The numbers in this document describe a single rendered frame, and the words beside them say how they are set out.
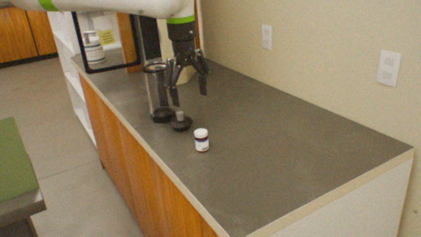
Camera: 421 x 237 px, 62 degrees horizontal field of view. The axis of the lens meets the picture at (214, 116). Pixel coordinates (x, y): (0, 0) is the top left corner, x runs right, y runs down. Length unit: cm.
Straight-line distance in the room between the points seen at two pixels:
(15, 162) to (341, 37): 116
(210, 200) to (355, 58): 75
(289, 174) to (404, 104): 47
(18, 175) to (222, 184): 59
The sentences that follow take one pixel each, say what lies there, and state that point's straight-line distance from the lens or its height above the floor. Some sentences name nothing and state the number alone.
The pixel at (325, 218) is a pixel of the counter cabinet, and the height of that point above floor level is 85.
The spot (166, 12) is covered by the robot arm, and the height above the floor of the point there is 141.
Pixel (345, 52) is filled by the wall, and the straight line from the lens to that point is 139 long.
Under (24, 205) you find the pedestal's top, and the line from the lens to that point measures 115.
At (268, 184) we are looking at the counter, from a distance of 102.
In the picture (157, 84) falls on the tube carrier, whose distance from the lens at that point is 134.
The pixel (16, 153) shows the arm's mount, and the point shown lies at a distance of 114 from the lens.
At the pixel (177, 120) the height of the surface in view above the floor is 98.
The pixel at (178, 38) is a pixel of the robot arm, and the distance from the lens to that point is 112.
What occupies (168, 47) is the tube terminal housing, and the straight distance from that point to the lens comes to 172.
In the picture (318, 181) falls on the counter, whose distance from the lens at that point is 105.
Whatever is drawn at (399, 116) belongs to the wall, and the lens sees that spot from 132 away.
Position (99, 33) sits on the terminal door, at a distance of 196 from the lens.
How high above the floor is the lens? 156
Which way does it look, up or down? 26 degrees down
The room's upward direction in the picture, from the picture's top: 4 degrees counter-clockwise
